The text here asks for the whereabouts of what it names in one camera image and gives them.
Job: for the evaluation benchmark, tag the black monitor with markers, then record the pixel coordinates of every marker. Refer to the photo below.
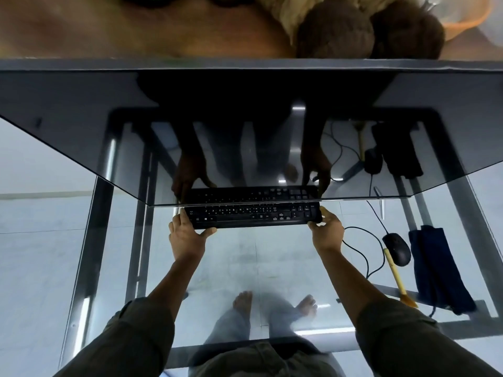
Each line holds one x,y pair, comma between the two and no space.
251,113

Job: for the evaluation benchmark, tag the orange bowl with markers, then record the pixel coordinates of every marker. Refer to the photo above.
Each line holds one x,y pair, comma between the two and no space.
463,27

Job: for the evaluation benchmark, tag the person's left forearm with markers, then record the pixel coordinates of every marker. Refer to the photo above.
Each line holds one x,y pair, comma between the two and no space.
175,286

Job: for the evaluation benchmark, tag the brown plush toy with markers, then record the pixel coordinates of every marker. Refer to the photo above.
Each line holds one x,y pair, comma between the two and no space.
334,31

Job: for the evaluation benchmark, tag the black keyboard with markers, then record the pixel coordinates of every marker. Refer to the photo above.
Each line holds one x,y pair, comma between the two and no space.
251,213

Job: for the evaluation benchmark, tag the glass desk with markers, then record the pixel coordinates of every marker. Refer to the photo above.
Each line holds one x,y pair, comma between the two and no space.
255,263

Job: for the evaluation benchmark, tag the person's legs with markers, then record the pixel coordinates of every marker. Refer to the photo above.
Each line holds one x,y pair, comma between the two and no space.
243,329

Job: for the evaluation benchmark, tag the person's right forearm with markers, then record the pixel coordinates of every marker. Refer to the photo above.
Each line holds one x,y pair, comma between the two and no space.
349,286

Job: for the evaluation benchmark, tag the black computer mouse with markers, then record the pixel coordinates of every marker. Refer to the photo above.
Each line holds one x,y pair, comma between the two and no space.
397,249

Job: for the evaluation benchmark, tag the brown wooden cabinet top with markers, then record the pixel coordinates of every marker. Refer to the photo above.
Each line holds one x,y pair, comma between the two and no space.
118,31

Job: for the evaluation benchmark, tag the person's left hand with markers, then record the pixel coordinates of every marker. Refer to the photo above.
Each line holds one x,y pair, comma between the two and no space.
186,243

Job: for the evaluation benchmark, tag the dark blue cloth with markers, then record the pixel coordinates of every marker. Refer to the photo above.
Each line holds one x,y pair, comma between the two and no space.
436,266

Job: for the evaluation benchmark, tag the person's right hand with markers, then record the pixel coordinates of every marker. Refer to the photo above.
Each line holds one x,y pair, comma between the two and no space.
330,235

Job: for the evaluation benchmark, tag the clear plastic container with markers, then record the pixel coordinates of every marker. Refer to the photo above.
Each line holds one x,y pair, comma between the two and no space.
495,19

